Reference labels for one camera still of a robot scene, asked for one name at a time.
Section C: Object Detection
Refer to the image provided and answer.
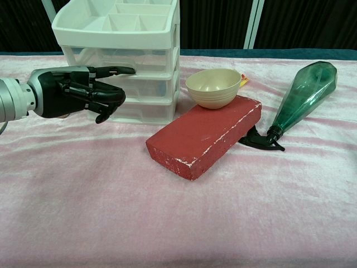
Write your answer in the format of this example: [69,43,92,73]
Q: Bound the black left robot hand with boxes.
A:
[27,66,137,125]

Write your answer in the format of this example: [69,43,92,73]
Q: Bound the clear drawer with wide handle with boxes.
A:
[62,46,179,75]

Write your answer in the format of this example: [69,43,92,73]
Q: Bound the clear drawer holding blue item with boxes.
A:
[94,73,179,102]

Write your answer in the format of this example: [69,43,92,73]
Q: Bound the red brick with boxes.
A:
[145,94,263,182]

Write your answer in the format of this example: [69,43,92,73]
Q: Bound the beige bowl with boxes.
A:
[185,69,242,109]

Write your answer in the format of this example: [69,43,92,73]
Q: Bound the pink fluffy cloth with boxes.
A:
[0,54,357,268]

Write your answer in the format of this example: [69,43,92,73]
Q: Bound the teal table cover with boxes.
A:
[0,48,357,61]

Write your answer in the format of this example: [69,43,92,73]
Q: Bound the green spray bottle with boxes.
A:
[238,61,338,152]

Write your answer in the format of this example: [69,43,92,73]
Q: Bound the white plastic drawer organizer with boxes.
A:
[51,0,181,125]

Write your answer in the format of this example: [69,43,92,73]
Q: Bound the thin white post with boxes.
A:
[41,0,57,23]

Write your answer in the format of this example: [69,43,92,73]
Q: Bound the clear drawer with small handle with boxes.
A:
[86,99,178,125]

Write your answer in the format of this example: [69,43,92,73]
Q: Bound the wide white post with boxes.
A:
[243,0,265,50]

